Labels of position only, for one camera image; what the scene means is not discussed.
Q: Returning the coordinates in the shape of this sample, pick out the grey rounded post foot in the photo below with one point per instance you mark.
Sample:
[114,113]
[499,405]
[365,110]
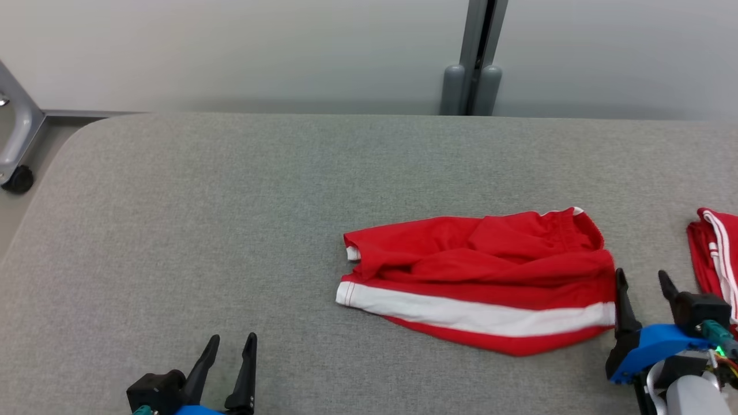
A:
[452,92]
[489,92]

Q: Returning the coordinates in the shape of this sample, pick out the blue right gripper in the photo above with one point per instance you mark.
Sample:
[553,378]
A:
[651,346]

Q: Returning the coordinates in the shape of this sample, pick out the teal left camera connector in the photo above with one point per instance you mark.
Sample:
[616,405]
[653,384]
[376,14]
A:
[143,410]

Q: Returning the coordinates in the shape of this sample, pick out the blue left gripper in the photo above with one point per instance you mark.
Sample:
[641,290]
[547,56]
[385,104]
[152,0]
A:
[199,411]

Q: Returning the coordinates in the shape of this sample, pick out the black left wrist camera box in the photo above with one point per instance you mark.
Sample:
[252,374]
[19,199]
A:
[155,392]

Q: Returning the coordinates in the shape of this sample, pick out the grey metal partition post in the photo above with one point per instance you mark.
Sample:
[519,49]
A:
[475,34]

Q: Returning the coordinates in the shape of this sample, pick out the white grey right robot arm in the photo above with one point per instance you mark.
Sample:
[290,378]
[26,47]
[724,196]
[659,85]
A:
[689,397]

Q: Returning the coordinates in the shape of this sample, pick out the teal right camera connector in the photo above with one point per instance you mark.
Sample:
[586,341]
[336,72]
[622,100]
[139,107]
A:
[718,337]

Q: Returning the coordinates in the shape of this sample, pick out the red white numbered jersey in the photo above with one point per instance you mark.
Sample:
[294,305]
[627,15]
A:
[700,253]

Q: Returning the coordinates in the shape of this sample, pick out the red white-striped shorts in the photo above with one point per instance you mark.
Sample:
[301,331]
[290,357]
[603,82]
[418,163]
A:
[461,271]

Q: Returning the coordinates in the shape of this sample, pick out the black caster wheel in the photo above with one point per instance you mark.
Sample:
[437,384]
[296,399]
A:
[18,180]

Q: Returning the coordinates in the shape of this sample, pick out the teal camera connector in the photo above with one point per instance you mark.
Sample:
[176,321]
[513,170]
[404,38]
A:
[718,337]
[143,410]

